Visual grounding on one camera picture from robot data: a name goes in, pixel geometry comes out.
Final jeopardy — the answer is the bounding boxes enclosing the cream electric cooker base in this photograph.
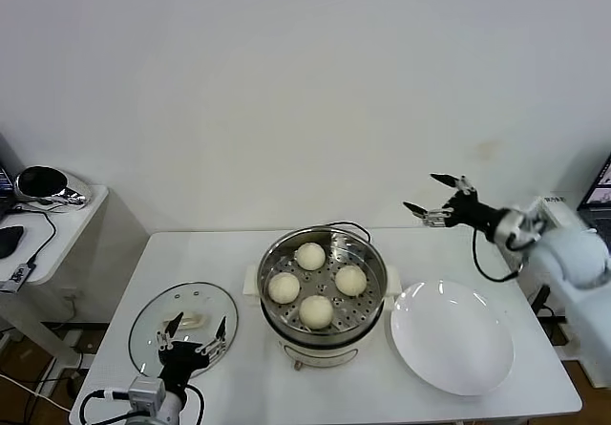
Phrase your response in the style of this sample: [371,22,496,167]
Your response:
[260,295,395,372]

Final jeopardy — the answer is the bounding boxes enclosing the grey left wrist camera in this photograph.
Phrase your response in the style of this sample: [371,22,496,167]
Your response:
[127,376,166,414]

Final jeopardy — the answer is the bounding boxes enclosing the stainless steel steamer pot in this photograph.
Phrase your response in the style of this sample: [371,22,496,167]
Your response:
[242,226,401,336]

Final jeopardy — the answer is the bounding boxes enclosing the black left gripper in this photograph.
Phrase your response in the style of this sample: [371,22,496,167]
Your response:
[154,310,228,384]

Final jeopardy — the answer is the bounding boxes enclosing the grey laptop with blue screen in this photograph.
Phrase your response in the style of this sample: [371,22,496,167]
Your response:
[0,133,24,219]

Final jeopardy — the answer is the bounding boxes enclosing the large white plate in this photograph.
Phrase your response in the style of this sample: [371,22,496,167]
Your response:
[390,279,516,396]

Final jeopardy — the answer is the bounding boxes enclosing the thin black desk cable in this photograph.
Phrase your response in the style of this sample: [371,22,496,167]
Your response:
[0,202,57,273]

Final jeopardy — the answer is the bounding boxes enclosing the shiny chrome helmet-shaped device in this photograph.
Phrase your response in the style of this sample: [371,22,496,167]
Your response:
[13,164,93,212]

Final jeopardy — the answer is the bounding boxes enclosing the white labelled box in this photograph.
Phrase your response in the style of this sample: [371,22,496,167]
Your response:
[541,192,591,236]

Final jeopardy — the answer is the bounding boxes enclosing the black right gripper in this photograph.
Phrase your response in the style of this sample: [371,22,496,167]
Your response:
[402,172,503,244]

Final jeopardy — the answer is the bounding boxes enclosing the dark laptop with lit screen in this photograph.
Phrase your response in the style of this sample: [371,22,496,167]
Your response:
[576,152,611,250]

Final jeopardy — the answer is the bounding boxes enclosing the small labelled adapter box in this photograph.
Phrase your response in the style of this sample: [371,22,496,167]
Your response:
[0,262,37,294]

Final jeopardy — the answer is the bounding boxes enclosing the white steamed baozi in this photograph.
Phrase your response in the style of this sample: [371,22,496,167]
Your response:
[267,271,303,305]
[295,242,327,271]
[299,294,335,330]
[334,265,369,298]

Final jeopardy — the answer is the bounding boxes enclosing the black cooker power cord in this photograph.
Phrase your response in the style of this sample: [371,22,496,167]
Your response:
[312,221,373,245]

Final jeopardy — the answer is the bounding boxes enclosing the white side table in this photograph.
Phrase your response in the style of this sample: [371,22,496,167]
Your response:
[0,183,150,373]

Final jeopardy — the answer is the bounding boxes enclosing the black computer mouse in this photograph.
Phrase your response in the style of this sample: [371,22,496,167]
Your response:
[0,224,25,260]

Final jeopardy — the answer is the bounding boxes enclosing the round glass pot lid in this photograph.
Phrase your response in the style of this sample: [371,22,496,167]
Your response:
[127,280,239,382]

